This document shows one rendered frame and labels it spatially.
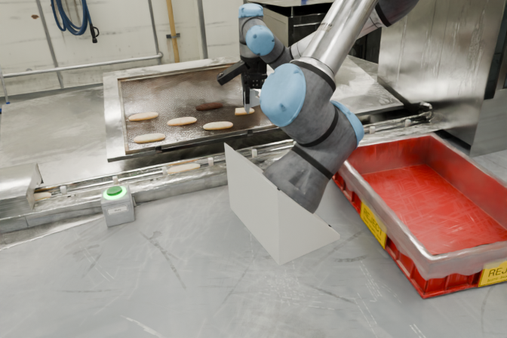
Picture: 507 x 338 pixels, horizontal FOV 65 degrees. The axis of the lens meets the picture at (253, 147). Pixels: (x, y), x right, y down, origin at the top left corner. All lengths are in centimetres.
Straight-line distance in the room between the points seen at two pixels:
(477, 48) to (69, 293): 121
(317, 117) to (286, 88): 9
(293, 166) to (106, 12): 409
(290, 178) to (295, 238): 13
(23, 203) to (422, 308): 95
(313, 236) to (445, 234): 32
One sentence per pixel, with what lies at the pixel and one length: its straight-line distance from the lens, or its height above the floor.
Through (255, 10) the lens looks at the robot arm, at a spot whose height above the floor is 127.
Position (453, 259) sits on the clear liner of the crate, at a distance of 84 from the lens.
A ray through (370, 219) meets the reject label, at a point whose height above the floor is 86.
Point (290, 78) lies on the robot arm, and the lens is 81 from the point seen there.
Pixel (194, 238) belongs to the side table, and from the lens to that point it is 101.
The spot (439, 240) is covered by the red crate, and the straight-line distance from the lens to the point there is 103.
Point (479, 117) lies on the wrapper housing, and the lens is 135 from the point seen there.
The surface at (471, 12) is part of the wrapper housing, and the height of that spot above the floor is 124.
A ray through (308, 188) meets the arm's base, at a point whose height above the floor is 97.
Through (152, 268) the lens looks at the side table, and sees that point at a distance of 95.
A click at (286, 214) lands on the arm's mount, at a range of 84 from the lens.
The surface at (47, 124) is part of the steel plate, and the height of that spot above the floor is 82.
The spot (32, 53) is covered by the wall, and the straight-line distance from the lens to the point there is 496.
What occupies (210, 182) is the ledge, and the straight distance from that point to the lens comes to 116.
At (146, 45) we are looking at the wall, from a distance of 488.
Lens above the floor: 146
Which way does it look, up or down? 28 degrees down
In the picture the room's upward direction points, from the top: 3 degrees counter-clockwise
